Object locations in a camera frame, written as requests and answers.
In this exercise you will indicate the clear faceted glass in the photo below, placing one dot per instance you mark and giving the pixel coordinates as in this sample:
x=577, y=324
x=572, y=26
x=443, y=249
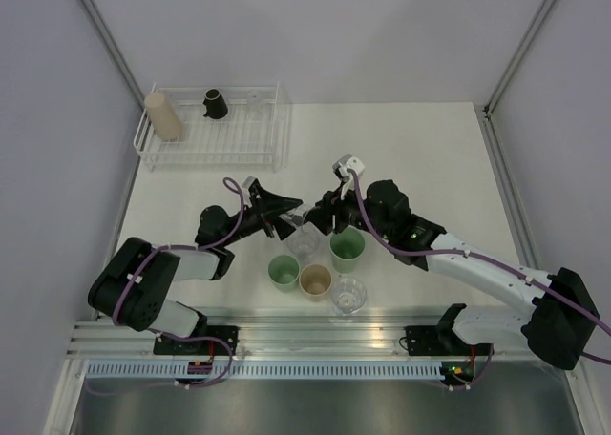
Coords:
x=255, y=103
x=303, y=242
x=348, y=295
x=295, y=217

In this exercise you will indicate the short green plastic cup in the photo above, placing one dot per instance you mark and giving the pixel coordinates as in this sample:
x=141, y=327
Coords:
x=284, y=272

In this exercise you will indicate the black brown cup holder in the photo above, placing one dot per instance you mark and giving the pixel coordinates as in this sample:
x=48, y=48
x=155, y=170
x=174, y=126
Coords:
x=214, y=104

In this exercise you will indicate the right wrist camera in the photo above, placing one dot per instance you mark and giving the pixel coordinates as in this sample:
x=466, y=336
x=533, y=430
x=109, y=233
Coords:
x=347, y=168

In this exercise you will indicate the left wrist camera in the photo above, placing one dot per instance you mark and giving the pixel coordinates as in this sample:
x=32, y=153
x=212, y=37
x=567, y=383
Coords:
x=249, y=183

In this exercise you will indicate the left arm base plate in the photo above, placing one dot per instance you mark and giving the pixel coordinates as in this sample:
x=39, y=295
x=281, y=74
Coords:
x=221, y=340

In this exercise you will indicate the beige plastic cup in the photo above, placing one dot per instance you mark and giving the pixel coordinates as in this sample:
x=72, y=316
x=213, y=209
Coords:
x=163, y=117
x=315, y=282

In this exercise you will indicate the white slotted cable duct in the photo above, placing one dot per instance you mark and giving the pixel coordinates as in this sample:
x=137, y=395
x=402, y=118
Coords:
x=291, y=370

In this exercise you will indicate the left aluminium frame post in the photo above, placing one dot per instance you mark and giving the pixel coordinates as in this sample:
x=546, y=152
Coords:
x=108, y=42

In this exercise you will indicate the right aluminium frame post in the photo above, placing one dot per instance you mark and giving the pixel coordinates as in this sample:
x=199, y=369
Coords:
x=526, y=42

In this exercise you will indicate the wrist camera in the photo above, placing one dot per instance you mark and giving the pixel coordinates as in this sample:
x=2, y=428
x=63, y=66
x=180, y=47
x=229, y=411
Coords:
x=249, y=183
x=347, y=168

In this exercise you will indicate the aluminium frame post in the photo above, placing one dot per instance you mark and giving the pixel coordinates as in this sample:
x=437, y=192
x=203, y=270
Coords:
x=526, y=42
x=108, y=42

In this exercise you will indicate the white wire dish rack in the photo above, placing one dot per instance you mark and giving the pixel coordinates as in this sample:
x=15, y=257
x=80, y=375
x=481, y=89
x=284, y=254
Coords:
x=235, y=141

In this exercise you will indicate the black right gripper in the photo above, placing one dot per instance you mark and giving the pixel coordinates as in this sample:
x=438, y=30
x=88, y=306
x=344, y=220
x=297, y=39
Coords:
x=322, y=216

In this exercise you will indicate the tall green plastic cup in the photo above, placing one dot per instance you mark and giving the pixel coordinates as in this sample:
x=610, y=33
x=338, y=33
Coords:
x=346, y=249

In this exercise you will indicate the aluminium mounting rail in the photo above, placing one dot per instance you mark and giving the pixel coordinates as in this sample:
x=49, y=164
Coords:
x=264, y=337

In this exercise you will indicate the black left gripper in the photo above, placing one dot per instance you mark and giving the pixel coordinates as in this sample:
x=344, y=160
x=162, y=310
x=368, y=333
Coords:
x=270, y=206

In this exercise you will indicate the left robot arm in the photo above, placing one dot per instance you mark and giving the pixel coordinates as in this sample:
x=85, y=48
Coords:
x=133, y=288

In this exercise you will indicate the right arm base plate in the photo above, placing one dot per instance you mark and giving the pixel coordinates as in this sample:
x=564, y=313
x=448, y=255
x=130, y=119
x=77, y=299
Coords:
x=425, y=341

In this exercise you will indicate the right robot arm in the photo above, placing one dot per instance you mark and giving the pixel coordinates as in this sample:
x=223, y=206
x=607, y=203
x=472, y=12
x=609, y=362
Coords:
x=554, y=314

